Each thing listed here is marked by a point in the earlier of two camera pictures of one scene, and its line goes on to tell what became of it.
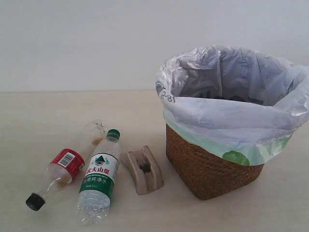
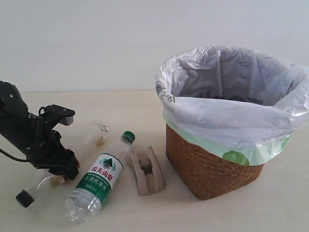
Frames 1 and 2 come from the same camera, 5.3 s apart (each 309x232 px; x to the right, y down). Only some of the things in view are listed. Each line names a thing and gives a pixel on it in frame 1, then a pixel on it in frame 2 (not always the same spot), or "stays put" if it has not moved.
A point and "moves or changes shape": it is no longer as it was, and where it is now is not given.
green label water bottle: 93,200 moves or changes shape
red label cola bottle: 98,165 moves or changes shape
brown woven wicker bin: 209,176 stays put
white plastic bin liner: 242,106 stays put
